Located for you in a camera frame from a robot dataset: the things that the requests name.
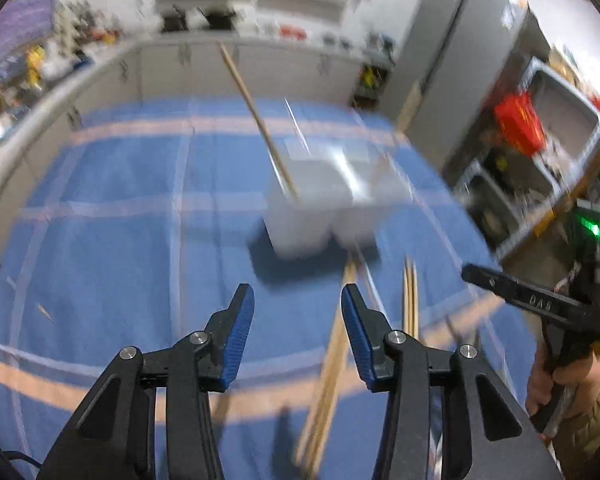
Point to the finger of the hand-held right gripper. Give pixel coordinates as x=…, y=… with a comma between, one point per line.
x=490, y=280

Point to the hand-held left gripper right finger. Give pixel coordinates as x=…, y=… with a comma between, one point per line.
x=357, y=345

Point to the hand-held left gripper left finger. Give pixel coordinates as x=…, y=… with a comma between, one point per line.
x=237, y=340

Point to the white double utensil holder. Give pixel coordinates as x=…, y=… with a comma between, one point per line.
x=320, y=195

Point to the person's right hand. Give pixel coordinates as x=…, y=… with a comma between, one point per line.
x=580, y=375

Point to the blue plaid blanket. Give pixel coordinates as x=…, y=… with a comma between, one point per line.
x=130, y=260

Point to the red plastic bag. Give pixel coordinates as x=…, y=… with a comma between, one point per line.
x=520, y=122

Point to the grey metal shelf rack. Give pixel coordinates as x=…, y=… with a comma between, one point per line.
x=555, y=125

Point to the grey refrigerator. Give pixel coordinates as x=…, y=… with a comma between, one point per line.
x=445, y=60

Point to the white kitchen counter cabinets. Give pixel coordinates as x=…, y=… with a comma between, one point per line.
x=180, y=70

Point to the purple cloth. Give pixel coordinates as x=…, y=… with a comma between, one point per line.
x=15, y=25

